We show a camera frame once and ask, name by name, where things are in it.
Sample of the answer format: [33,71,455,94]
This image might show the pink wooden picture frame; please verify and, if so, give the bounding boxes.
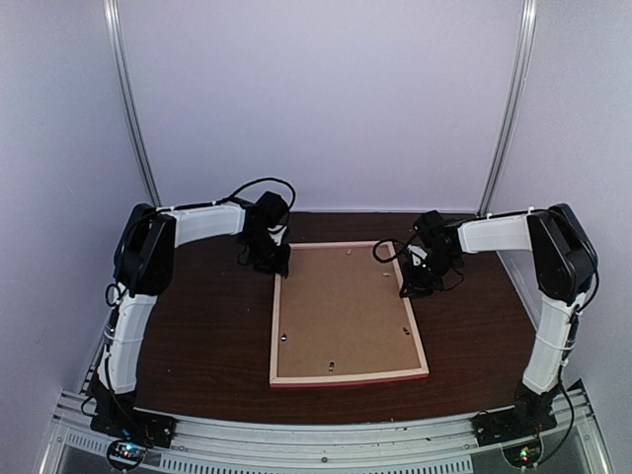
[269,240,430,390]

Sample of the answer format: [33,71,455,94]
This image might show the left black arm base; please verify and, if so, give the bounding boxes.
[87,378,177,448]

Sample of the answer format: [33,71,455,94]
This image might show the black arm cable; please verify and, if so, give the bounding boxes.
[216,177,297,228]
[372,239,411,266]

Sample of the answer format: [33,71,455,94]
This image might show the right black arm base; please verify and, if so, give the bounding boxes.
[471,382,560,446]

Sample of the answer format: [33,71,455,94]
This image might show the left aluminium corner post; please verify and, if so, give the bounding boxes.
[103,0,162,207]

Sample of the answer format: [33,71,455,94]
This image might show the right aluminium corner post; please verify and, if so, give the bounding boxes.
[477,0,538,215]

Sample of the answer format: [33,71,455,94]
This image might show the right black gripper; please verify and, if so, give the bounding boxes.
[400,251,461,299]

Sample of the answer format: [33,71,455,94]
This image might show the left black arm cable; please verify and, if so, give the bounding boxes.
[216,177,297,228]

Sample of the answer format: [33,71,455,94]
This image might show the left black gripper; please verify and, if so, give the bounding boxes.
[243,231,291,277]

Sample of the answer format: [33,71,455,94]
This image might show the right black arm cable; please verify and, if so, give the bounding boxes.
[372,239,411,266]

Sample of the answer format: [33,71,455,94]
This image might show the brown backing board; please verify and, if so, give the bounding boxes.
[276,244,417,376]

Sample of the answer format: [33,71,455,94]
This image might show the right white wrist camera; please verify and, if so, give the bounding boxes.
[407,244,428,267]

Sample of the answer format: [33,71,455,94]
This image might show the front aluminium rail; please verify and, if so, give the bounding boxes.
[39,387,613,474]

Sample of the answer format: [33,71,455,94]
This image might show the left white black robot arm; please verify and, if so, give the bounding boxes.
[98,192,292,395]

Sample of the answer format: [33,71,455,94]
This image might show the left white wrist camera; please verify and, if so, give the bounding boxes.
[268,224,288,246]

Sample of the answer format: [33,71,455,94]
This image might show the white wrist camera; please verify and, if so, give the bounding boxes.
[268,224,288,246]
[407,244,428,267]

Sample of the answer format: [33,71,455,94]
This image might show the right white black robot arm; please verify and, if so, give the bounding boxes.
[400,203,598,436]

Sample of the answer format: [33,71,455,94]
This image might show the aluminium corner post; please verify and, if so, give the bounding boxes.
[103,0,162,207]
[477,0,538,215]

